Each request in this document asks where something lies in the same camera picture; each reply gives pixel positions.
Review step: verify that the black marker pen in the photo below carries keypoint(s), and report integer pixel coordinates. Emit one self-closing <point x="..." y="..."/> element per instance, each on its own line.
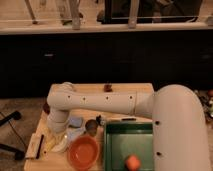
<point x="128" y="119"/>

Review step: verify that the orange plastic bowl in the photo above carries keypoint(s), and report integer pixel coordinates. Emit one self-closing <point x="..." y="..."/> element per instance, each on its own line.
<point x="83" y="153"/>

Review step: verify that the clear plastic bag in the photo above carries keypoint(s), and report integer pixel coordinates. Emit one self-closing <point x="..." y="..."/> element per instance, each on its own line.
<point x="73" y="134"/>

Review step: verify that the green plastic bin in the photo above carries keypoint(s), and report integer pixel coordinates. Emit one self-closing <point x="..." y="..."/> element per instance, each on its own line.
<point x="122" y="139"/>

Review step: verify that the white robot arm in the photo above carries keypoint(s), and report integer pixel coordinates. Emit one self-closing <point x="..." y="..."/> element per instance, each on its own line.
<point x="180" y="138"/>

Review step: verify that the small dark red object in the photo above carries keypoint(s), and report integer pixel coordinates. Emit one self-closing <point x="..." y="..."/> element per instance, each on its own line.
<point x="107" y="88"/>

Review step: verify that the black stand leg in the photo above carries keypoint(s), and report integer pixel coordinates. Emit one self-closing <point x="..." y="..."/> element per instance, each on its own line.
<point x="15" y="115"/>

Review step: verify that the white brush with black handle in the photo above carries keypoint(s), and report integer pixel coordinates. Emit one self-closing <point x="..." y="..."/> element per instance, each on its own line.
<point x="34" y="147"/>

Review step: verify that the orange fruit in bin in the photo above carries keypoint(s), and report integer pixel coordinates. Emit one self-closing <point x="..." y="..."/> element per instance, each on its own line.
<point x="132" y="163"/>

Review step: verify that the dark brown bowl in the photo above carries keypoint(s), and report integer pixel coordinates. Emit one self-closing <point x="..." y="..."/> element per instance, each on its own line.
<point x="46" y="108"/>

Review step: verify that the blue sponge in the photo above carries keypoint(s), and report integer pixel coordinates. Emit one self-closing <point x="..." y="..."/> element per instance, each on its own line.
<point x="75" y="122"/>

